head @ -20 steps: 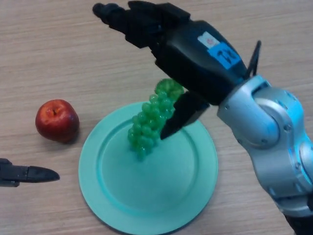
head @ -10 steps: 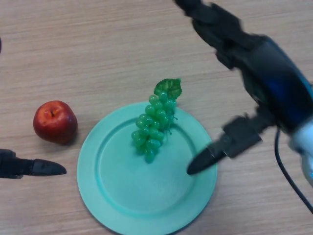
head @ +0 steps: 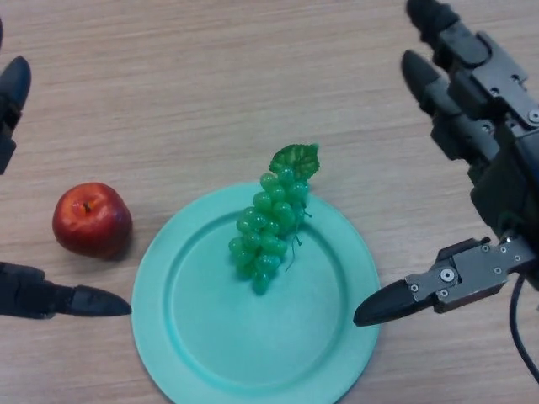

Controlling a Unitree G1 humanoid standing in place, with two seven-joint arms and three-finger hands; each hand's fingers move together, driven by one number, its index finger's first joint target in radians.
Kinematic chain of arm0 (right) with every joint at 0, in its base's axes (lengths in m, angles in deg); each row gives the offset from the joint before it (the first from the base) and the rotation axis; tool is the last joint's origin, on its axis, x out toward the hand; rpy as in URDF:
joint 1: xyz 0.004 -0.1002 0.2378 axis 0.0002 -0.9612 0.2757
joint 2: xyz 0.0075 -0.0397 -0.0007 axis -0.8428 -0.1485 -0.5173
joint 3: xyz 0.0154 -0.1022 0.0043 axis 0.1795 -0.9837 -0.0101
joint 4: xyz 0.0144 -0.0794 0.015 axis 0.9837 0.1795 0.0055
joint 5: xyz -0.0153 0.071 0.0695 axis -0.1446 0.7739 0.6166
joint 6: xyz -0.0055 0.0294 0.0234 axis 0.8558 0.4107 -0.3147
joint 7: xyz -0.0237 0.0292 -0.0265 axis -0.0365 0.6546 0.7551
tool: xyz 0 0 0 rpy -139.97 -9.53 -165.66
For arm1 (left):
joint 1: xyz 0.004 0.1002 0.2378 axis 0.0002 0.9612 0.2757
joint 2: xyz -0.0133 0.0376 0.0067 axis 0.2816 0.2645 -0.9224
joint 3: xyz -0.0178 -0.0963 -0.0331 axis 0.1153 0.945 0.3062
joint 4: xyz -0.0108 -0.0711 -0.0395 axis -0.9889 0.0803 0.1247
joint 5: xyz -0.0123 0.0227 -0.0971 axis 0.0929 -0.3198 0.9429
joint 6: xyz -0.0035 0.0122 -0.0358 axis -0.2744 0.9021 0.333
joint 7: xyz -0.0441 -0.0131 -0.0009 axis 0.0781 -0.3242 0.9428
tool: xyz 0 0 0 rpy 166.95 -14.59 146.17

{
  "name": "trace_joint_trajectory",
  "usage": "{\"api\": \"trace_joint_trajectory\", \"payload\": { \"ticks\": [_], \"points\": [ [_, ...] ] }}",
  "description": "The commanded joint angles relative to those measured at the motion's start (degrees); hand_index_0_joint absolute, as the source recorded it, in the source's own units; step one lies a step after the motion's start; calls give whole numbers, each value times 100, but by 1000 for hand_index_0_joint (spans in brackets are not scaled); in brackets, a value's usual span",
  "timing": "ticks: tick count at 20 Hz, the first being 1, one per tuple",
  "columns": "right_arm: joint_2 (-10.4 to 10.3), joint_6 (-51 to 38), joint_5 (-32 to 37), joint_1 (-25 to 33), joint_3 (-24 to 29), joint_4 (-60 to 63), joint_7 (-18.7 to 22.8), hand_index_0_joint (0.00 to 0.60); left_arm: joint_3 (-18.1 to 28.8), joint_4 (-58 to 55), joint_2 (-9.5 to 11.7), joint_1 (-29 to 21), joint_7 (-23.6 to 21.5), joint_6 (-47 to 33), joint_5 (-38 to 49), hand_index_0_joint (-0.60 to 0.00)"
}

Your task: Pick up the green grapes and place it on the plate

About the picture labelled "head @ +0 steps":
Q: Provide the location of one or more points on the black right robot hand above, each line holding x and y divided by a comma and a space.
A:
509, 177

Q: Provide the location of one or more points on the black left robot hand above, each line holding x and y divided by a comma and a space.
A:
25, 294

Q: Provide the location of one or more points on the green grapes bunch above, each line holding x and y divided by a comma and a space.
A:
265, 227

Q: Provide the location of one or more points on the teal round plate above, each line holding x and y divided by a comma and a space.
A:
252, 336

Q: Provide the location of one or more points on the red apple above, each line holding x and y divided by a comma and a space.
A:
90, 221

